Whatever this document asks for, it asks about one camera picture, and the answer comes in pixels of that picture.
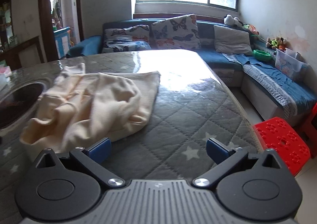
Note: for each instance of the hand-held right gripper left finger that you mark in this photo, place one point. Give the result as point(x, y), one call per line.
point(101, 148)

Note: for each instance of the dark wooden display cabinet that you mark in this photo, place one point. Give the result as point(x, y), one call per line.
point(22, 50)

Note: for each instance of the orange plush toy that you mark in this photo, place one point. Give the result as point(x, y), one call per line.
point(253, 29)

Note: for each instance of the clear plastic storage box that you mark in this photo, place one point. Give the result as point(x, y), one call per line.
point(287, 64)

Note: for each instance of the butterfly print pillow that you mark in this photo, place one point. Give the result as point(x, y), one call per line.
point(173, 33)
point(123, 38)

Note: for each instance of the round black induction cooker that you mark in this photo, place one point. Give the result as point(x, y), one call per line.
point(19, 100)

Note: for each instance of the blue cabinet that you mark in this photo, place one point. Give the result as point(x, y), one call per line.
point(62, 43)

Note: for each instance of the grey pillow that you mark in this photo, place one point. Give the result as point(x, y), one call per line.
point(231, 40)

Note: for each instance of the cream knit garment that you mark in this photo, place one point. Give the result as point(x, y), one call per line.
point(99, 105)

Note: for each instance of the white and black plush toy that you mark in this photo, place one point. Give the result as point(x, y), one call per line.
point(230, 19)

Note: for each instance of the green bowl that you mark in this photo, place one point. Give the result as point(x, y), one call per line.
point(262, 55)

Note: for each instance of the blue sofa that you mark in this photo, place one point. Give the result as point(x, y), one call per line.
point(218, 58)

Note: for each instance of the blue sofa throw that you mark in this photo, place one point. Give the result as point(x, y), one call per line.
point(284, 82)

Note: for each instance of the red plastic stool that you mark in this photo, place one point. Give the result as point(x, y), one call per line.
point(279, 139)

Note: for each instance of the brown plush toys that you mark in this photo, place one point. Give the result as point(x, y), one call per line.
point(275, 42)

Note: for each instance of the pink tissue pack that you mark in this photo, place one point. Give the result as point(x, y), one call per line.
point(5, 74)

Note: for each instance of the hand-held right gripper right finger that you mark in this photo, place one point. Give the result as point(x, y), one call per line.
point(215, 151)

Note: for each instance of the dark wooden door frame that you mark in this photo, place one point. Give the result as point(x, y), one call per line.
point(44, 15)

